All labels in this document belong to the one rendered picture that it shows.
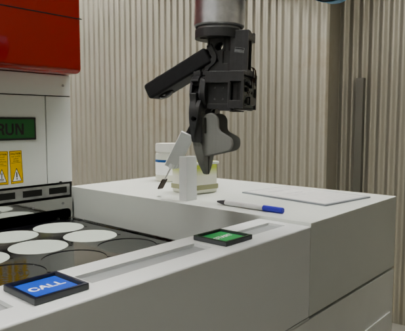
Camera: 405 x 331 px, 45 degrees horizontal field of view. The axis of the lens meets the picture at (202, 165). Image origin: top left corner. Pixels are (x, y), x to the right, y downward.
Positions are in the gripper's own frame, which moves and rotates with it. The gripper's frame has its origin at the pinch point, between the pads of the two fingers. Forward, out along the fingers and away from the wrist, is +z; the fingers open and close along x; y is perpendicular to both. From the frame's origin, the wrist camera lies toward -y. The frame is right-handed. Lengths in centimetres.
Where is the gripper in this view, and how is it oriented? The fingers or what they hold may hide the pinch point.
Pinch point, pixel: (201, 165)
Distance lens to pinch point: 74.5
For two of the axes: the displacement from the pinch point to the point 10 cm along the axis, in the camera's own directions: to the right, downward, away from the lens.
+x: 3.7, -0.7, 9.3
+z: -0.3, 10.0, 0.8
